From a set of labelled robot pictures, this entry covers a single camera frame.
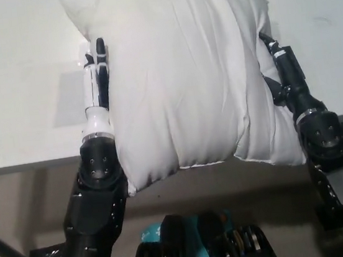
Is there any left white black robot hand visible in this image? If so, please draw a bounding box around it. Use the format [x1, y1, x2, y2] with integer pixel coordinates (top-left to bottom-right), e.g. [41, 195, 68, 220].
[71, 35, 120, 143]

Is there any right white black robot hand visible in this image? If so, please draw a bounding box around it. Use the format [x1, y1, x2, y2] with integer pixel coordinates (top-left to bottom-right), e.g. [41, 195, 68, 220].
[257, 24, 331, 124]

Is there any white square pillow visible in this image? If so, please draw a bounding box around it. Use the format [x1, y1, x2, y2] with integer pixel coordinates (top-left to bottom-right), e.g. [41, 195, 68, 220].
[56, 0, 310, 205]

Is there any black teal robot torso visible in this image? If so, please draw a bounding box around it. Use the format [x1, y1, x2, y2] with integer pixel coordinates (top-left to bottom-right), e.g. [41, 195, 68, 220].
[128, 202, 276, 257]

